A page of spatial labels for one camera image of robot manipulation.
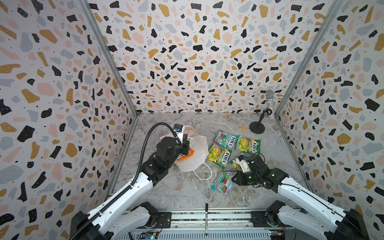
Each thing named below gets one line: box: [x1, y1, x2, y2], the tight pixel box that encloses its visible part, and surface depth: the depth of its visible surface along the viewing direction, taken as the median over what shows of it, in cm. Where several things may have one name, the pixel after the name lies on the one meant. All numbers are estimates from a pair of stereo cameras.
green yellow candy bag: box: [235, 135, 261, 155], surface depth 102 cm
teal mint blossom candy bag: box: [213, 129, 240, 151], surface depth 105 cm
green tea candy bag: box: [206, 144, 232, 169], surface depth 97 cm
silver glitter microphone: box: [265, 89, 275, 120], surface depth 92 cm
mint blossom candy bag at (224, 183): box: [211, 171, 237, 195], surface depth 81 cm
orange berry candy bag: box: [176, 148, 195, 162], surface depth 94 cm
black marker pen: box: [205, 203, 209, 236], surface depth 76 cm
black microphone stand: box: [249, 108, 273, 135], surface depth 115 cm
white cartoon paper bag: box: [175, 125, 209, 172], surface depth 89 cm
